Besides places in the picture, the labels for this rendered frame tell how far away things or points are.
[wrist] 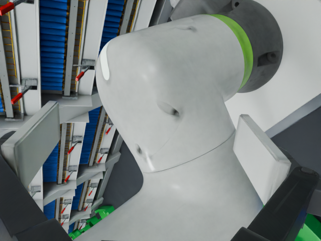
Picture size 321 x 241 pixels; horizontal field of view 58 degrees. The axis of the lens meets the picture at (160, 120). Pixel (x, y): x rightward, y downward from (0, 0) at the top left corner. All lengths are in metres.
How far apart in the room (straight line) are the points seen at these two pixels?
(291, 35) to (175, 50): 0.20
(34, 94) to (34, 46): 0.18
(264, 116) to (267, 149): 0.35
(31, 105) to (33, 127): 0.79
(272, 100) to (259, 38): 0.11
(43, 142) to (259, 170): 0.13
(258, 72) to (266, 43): 0.04
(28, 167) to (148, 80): 0.16
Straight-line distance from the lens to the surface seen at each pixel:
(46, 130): 0.19
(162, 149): 0.31
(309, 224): 1.08
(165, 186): 0.33
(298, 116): 0.60
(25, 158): 0.17
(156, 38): 0.32
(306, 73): 0.46
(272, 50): 0.45
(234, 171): 0.33
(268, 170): 0.17
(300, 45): 0.46
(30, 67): 0.85
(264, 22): 0.45
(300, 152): 0.99
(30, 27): 0.76
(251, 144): 0.19
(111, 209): 2.32
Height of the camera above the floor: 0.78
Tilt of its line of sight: 36 degrees down
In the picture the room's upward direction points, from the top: 119 degrees counter-clockwise
